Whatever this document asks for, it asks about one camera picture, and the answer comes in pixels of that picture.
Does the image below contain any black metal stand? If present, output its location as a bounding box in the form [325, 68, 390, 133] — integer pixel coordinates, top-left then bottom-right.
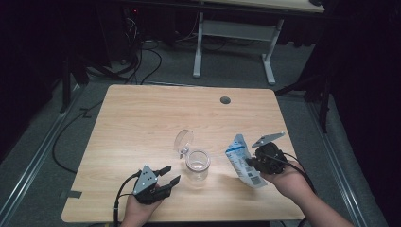
[273, 74, 333, 134]
[59, 56, 90, 114]

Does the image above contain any left hand-held gripper black cable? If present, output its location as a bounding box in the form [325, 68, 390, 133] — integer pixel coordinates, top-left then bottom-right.
[113, 169, 142, 227]

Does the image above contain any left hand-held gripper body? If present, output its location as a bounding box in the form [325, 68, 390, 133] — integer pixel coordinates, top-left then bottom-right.
[132, 164, 172, 206]

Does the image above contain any clear jar with hinged lid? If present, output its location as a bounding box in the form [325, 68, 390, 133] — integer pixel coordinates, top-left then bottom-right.
[173, 129, 212, 184]

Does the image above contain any metal floor rail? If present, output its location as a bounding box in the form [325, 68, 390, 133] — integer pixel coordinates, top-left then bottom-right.
[306, 101, 369, 227]
[0, 83, 87, 223]

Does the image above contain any grey tape strip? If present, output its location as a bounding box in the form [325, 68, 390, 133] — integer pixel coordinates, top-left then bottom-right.
[59, 189, 83, 200]

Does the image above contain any bundle of black cables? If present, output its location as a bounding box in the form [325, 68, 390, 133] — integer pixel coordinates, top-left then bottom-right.
[84, 39, 164, 86]

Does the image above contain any desk with white metal legs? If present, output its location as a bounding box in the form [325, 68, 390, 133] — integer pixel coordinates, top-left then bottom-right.
[192, 0, 326, 86]

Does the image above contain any person's left hand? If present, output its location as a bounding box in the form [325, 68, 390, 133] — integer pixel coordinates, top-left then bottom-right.
[120, 191, 164, 227]

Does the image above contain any person's right hand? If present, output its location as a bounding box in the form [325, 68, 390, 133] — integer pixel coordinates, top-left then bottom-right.
[261, 161, 313, 203]

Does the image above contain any hand-held gripper black cable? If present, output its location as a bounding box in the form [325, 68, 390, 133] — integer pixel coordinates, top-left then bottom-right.
[261, 151, 318, 227]
[113, 169, 142, 227]

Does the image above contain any dark computer with red light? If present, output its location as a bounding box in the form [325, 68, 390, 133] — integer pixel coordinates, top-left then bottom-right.
[122, 5, 144, 65]

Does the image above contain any right hand-held gripper black cable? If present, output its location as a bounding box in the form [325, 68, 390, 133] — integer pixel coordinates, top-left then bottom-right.
[261, 151, 318, 227]

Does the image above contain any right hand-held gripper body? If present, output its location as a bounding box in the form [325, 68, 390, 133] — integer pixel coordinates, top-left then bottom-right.
[252, 131, 288, 176]

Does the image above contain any long black floor cable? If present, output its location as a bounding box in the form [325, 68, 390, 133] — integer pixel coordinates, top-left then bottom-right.
[51, 99, 105, 175]

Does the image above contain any white and blue packet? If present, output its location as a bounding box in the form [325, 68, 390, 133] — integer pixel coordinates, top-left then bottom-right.
[224, 133, 269, 189]

